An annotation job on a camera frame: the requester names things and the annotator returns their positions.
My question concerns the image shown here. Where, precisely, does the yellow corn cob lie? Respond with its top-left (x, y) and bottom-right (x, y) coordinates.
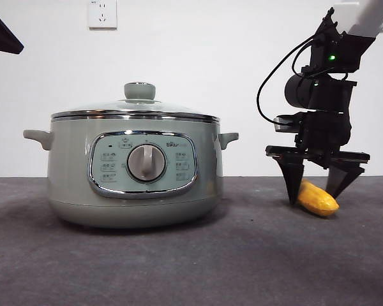
top-left (297, 179), bottom-right (340, 218)

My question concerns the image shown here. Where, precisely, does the glass lid with green knob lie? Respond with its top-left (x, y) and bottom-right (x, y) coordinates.
top-left (50, 82), bottom-right (220, 124)

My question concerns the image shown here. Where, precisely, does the sage green electric pot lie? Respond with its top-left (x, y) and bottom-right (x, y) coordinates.
top-left (22, 110), bottom-right (240, 229)

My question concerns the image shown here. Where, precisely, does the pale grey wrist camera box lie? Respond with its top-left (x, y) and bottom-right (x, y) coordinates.
top-left (273, 115), bottom-right (304, 133)

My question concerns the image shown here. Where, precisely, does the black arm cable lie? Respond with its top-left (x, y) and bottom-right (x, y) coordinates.
top-left (257, 34), bottom-right (317, 124)

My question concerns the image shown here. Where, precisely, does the white wall socket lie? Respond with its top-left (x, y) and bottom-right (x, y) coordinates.
top-left (88, 0), bottom-right (118, 31)

